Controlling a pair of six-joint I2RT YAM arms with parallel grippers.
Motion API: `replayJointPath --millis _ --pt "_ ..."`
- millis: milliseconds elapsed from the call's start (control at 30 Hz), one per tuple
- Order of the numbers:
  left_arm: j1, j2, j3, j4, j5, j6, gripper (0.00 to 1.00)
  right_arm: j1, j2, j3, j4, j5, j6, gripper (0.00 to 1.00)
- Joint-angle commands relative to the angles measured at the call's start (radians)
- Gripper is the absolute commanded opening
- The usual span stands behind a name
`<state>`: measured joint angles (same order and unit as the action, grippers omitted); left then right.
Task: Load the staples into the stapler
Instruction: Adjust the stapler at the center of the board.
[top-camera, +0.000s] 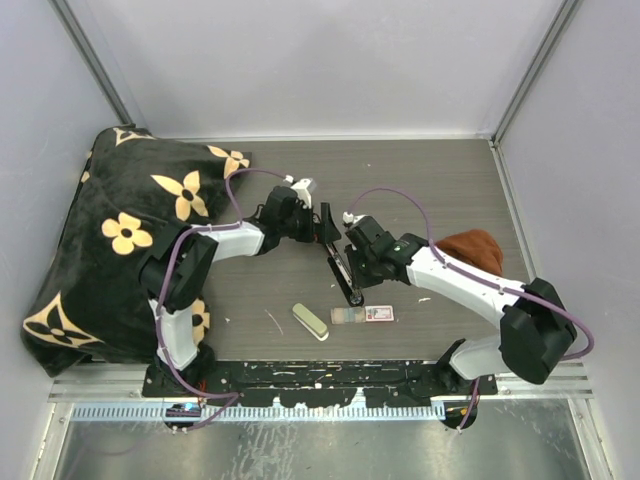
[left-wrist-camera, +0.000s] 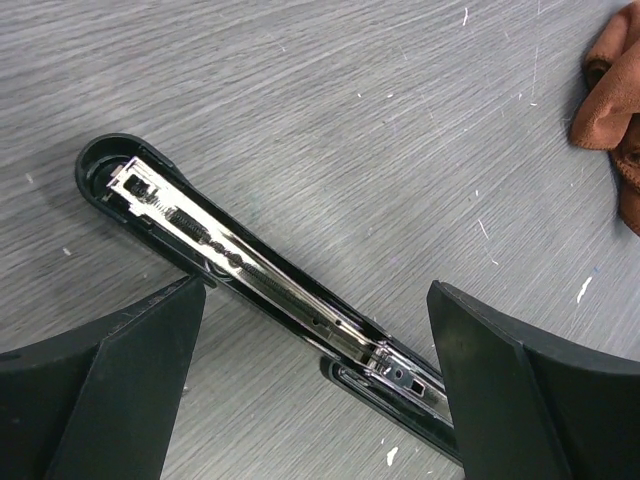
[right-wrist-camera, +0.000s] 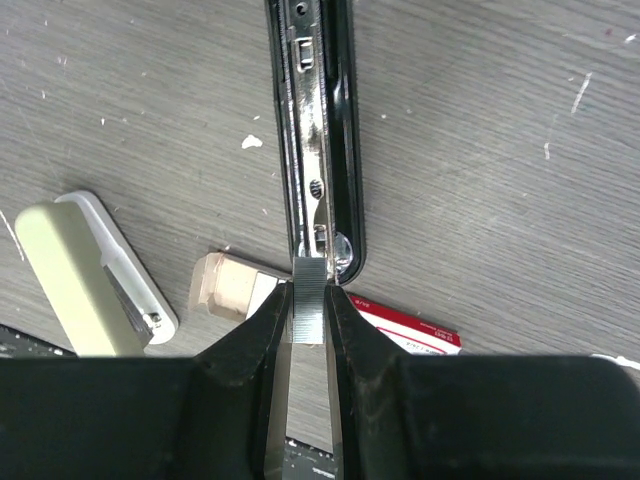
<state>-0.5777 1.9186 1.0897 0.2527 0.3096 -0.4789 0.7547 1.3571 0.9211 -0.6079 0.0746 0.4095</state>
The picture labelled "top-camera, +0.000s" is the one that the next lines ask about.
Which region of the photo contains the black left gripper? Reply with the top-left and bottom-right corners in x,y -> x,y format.
278,201 -> 339,244

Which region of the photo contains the black stapler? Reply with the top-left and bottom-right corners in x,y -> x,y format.
324,243 -> 365,307

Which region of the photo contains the red white staple box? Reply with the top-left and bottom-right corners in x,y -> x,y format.
330,305 -> 395,325

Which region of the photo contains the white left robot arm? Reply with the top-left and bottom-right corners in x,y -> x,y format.
138,178 -> 341,396

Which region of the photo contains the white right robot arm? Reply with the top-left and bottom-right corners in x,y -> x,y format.
343,213 -> 577,394

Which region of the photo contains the orange brown cloth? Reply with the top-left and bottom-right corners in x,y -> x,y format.
436,229 -> 504,276

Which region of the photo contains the black floral cushion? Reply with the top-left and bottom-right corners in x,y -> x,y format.
21,125 -> 252,378

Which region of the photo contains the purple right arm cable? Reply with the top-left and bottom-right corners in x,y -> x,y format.
345,188 -> 595,363

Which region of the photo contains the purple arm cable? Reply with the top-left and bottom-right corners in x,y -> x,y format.
155,169 -> 296,401
345,188 -> 595,363

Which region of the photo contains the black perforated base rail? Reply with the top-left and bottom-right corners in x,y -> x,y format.
140,358 -> 471,411

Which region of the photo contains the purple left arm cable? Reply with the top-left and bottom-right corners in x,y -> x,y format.
155,169 -> 296,401

